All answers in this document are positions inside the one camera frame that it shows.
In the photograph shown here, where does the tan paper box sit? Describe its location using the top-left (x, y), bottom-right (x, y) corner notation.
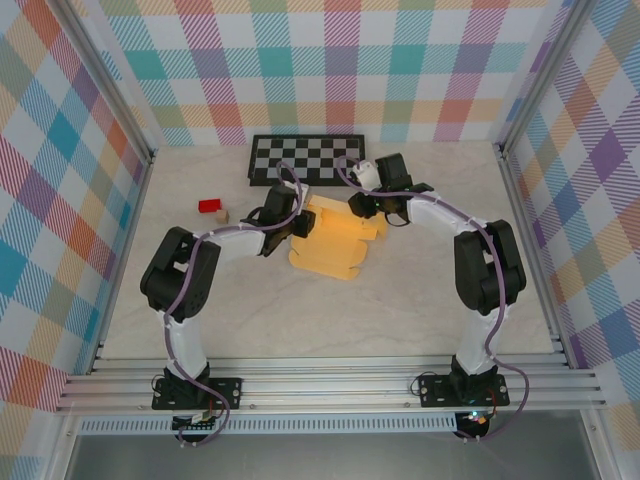
top-left (287, 194), bottom-right (389, 281)

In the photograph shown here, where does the black grey checkerboard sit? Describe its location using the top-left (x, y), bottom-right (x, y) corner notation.
top-left (246, 133), bottom-right (368, 188)

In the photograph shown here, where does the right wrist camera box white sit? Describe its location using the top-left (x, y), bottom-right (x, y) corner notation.
top-left (348, 160), bottom-right (380, 191)

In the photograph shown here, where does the aluminium side rail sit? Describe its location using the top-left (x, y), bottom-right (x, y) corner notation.
top-left (494, 144), bottom-right (574, 369)
top-left (88, 149), bottom-right (157, 376)

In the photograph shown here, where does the aluminium frame post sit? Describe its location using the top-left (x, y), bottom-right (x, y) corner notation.
top-left (492, 0), bottom-right (596, 156)
top-left (49, 0), bottom-right (156, 164)

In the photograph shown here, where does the aluminium mounting rail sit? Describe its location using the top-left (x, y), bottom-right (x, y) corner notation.
top-left (54, 355), bottom-right (609, 414)

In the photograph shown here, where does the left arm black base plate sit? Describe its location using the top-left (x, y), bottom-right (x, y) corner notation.
top-left (151, 377), bottom-right (243, 412)

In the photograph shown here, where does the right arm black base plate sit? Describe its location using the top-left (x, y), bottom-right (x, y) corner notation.
top-left (418, 374), bottom-right (511, 409)

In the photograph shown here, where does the slotted grey cable duct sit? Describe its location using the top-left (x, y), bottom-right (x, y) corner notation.
top-left (78, 418), bottom-right (459, 435)

